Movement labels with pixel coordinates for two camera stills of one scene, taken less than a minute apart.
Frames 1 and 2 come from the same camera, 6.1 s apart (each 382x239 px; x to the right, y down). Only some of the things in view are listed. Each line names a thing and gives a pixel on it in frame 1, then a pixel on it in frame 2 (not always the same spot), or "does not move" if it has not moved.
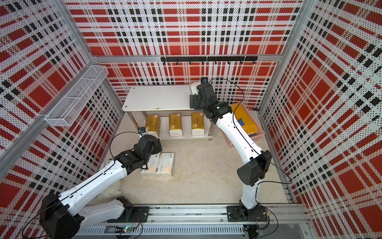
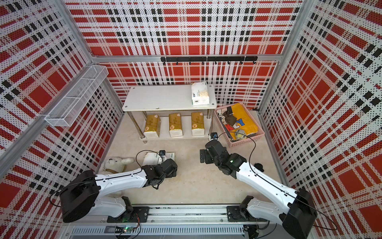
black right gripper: [195, 101] to [207, 159]
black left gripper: [158, 147] to [173, 174]
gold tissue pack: [175, 123] does not move
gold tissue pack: [153, 122] does not move
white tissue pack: [152, 163] does not move
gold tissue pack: [197, 122] does not move
